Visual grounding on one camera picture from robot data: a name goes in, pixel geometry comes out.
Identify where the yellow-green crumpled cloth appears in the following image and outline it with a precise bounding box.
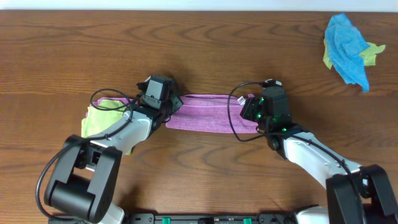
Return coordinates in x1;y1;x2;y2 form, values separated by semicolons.
323;39;386;70

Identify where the purple microfiber cloth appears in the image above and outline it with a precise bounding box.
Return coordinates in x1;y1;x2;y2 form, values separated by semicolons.
165;94;257;134

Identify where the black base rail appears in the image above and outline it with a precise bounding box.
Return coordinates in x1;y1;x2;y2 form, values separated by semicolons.
48;212;299;224

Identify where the folded green cloth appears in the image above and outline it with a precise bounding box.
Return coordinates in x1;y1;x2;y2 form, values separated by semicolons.
81;105;125;138

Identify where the folded purple cloth underneath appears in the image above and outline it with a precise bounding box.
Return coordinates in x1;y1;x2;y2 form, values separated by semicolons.
92;97;128;108

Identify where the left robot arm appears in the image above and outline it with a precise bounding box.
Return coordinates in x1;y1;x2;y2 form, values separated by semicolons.
37;75;183;224

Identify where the left black cable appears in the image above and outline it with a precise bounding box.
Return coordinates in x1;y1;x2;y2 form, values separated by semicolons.
35;88;147;223

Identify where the blue crumpled cloth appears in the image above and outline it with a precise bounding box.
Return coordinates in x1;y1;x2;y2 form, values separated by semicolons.
325;13;370;92

